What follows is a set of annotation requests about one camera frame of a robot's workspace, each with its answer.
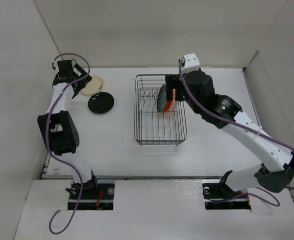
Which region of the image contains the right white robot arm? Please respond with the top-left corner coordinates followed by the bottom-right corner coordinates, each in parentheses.
top-left (165, 69), bottom-right (294, 197)

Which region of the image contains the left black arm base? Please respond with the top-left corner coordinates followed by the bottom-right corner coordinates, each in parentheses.
top-left (65, 182), bottom-right (115, 211)

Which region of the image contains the grey wire dish rack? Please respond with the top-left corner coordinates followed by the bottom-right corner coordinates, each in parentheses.
top-left (134, 74), bottom-right (188, 146)

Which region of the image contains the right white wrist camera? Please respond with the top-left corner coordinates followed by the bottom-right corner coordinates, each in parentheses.
top-left (182, 53), bottom-right (200, 74)

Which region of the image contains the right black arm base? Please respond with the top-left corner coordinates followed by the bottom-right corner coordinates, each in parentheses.
top-left (203, 182), bottom-right (251, 210)

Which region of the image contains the cream plate with flowers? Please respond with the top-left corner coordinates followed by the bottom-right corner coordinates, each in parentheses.
top-left (80, 75), bottom-right (104, 96)

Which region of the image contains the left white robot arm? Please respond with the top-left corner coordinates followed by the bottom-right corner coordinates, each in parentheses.
top-left (37, 60), bottom-right (99, 199)

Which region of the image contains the clear glass plate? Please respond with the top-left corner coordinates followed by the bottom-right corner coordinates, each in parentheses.
top-left (172, 100), bottom-right (179, 111)

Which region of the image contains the blue patterned plate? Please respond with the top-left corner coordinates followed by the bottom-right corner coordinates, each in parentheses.
top-left (157, 84), bottom-right (170, 112)

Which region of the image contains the black plate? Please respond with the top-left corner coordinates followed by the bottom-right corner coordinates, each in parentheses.
top-left (87, 92), bottom-right (115, 115)

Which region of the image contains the orange plate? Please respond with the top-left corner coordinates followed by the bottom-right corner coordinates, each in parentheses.
top-left (163, 90), bottom-right (176, 112)

